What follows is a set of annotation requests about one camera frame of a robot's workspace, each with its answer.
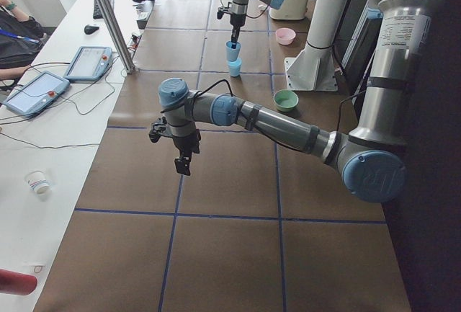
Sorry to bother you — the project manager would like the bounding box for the black computer mouse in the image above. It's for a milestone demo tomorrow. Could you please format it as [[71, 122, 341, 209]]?
[[84, 24, 99, 35]]

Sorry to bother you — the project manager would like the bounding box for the teach pendant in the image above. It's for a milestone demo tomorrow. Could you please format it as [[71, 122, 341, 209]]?
[[2, 71, 70, 117], [64, 46, 112, 84]]

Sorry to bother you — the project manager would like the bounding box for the teach pendant far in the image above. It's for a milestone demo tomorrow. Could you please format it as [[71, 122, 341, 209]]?
[[64, 46, 112, 84]]

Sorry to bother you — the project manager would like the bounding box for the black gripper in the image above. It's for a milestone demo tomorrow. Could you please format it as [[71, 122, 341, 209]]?
[[148, 116, 200, 176], [217, 6, 246, 43]]

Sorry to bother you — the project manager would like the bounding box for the light blue cup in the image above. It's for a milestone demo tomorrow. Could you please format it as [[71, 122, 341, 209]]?
[[227, 58, 242, 77], [225, 41, 241, 62]]

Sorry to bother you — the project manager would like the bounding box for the green bowl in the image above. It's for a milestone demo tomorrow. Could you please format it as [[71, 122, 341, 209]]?
[[273, 89, 299, 112]]

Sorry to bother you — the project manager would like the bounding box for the cream toaster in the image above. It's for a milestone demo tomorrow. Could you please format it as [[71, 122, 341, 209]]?
[[269, 0, 308, 21]]

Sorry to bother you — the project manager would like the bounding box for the paper cup white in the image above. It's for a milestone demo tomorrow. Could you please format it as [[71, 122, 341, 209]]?
[[24, 170, 50, 195]]

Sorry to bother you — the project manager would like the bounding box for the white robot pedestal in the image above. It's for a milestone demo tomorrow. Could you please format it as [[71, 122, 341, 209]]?
[[285, 0, 347, 92]]

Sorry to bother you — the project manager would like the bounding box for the aluminium frame post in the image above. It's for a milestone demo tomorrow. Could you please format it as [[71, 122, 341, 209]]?
[[96, 0, 135, 75]]

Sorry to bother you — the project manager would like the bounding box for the red cylinder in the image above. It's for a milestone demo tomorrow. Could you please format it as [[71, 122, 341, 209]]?
[[0, 269, 37, 295]]

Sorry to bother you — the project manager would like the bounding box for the black keyboard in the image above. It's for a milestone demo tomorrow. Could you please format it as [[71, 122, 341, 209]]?
[[92, 0, 115, 20]]

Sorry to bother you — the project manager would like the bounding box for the pink bowl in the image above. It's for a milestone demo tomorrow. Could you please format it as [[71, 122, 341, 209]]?
[[275, 27, 296, 45]]

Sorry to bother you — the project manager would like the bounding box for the seated person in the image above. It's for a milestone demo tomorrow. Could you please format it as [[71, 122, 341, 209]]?
[[1, 0, 48, 81]]

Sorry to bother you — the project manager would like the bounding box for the teach pendant near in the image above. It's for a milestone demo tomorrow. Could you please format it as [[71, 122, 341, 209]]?
[[2, 71, 70, 117]]

